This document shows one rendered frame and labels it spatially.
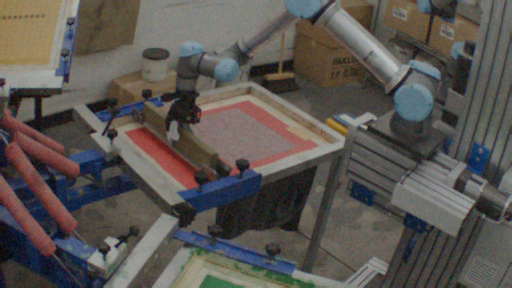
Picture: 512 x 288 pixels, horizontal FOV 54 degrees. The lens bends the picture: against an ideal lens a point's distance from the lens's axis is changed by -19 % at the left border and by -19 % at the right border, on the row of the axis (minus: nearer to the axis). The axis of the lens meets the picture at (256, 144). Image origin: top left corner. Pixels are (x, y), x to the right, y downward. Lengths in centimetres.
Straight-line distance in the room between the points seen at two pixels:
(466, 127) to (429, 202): 34
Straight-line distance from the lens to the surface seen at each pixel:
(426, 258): 219
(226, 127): 229
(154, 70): 416
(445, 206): 172
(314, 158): 214
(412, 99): 163
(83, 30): 396
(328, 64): 524
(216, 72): 185
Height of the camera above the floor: 202
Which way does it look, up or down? 29 degrees down
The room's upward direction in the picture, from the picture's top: 10 degrees clockwise
